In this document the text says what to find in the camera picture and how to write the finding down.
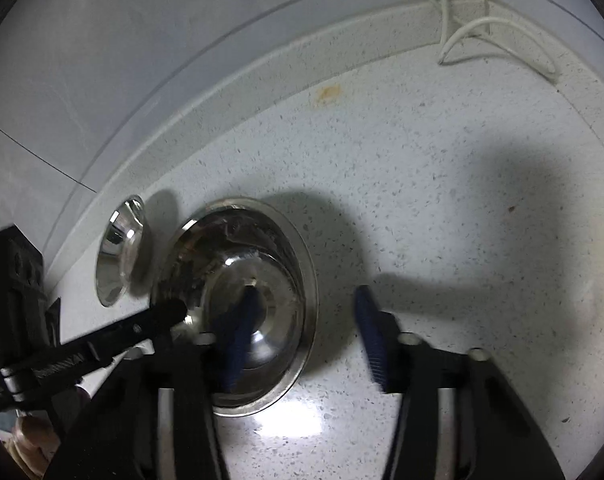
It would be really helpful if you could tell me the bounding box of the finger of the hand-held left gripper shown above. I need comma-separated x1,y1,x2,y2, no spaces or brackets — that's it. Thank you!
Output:
0,299,189,413

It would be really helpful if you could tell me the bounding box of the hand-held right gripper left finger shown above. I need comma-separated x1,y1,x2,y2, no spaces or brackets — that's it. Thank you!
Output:
42,286,265,480

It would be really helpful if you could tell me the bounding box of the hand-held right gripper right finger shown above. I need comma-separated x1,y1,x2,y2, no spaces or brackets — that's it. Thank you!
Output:
353,285,566,480

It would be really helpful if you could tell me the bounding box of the large steel bowl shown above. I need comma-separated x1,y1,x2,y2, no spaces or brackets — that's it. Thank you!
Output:
152,197,319,417

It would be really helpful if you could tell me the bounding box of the person's left hand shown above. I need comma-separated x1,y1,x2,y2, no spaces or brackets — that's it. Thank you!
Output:
4,414,63,480

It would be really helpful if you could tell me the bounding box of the white power cable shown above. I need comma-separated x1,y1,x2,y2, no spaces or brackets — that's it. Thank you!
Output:
421,0,561,84

